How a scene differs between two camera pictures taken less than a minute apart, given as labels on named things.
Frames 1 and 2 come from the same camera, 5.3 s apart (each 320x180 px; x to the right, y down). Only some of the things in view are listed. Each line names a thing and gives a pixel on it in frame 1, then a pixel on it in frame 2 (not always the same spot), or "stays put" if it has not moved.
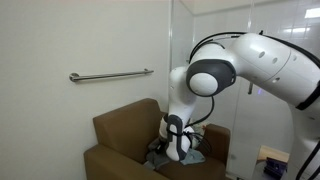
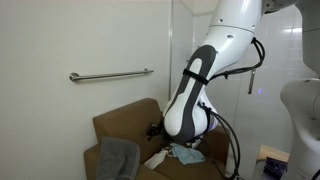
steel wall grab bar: (76, 77) stays put
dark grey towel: (157, 154) → (119, 159)
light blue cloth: (193, 157) stays put
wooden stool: (265, 152) stays put
